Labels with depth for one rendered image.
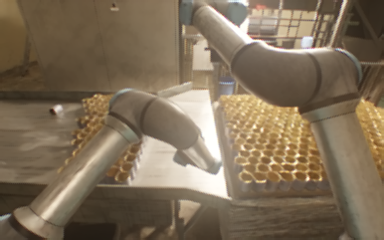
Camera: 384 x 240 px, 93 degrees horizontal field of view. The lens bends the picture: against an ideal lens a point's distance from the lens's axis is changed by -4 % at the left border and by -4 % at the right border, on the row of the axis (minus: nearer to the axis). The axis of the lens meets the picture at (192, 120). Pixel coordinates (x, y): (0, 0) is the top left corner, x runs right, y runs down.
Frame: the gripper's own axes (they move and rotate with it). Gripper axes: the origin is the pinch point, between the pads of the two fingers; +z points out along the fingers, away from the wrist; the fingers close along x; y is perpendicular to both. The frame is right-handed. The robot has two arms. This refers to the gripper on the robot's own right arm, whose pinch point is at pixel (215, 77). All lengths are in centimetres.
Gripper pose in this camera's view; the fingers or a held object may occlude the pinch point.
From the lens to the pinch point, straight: 89.5
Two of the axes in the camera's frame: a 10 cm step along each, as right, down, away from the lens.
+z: 0.2, 8.7, 5.0
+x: -1.1, 5.0, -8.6
